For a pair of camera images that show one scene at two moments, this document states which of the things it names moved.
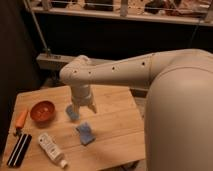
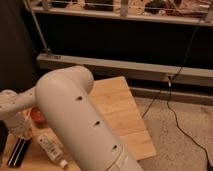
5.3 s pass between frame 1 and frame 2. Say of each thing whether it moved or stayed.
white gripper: moved
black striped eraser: stayed
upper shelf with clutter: stayed
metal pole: stayed
